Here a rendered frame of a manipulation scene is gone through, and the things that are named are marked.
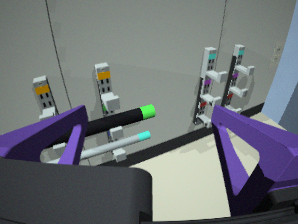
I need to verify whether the light grey panel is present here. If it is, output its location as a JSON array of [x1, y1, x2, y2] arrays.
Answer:
[[0, 0, 297, 167]]

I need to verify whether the black bar with green end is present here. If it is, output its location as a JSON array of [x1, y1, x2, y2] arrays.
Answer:
[[45, 104, 155, 149]]

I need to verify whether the grey metal bar with teal end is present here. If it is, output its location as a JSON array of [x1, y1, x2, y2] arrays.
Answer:
[[45, 131, 151, 163]]

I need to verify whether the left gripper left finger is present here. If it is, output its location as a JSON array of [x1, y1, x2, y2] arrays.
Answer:
[[0, 105, 88, 165]]

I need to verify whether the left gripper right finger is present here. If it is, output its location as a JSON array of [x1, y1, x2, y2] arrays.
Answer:
[[211, 105, 298, 216]]

